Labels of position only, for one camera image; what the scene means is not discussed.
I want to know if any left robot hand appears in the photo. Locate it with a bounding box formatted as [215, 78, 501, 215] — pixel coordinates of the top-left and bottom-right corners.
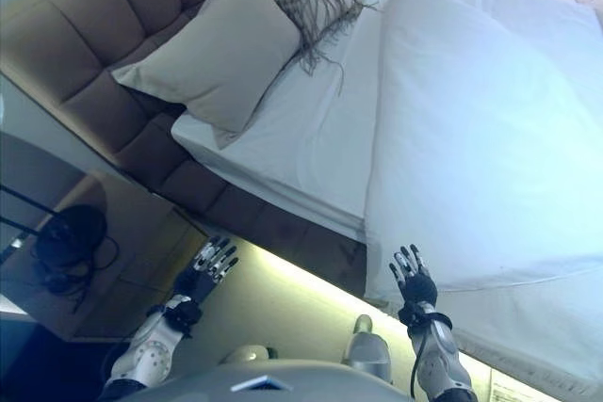
[173, 234, 239, 302]

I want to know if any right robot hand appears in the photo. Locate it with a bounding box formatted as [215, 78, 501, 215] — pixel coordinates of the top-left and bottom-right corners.
[388, 243, 439, 314]

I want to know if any white duvet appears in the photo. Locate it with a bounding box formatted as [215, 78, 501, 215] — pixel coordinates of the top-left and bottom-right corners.
[362, 0, 603, 375]

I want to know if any brown padded bed base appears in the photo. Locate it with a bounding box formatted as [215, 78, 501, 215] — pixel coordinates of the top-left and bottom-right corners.
[112, 105, 368, 297]

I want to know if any wooden nightstand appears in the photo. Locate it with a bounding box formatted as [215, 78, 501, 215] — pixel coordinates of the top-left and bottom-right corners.
[0, 169, 208, 342]

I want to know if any silver right robot leg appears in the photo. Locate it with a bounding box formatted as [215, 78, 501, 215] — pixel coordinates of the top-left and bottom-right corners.
[346, 314, 392, 382]

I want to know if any silver robot leg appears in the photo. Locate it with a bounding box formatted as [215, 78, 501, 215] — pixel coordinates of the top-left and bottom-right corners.
[346, 314, 392, 382]
[220, 344, 277, 368]

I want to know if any silver left robot leg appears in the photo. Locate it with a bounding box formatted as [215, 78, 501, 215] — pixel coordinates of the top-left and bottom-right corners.
[220, 344, 277, 368]

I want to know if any silver robot torso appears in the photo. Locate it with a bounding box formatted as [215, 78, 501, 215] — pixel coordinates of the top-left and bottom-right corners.
[136, 359, 411, 402]

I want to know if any printed paper sheet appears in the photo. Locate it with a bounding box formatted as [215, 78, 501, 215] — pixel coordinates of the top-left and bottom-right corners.
[489, 368, 566, 402]

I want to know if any white sheeted mattress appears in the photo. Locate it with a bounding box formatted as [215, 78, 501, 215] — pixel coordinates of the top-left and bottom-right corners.
[170, 0, 406, 243]

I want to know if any large beige pillow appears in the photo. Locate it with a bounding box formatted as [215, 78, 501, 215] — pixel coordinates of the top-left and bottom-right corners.
[110, 0, 302, 149]

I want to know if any brown tufted headboard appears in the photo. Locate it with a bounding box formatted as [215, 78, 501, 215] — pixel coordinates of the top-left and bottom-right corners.
[0, 0, 397, 177]

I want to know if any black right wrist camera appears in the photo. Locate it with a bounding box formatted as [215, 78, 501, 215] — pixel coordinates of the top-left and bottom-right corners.
[398, 305, 437, 328]

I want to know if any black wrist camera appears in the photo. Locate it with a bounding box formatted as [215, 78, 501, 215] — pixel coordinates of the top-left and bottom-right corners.
[398, 305, 437, 328]
[162, 300, 204, 332]

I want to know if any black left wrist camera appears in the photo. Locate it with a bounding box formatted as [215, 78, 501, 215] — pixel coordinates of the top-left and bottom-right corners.
[162, 300, 204, 332]

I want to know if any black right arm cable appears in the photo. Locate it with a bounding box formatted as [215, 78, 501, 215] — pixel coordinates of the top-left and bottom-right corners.
[409, 321, 432, 396]

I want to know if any black lamp cable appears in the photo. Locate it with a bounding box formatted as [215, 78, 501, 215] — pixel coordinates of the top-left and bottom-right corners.
[37, 236, 122, 314]

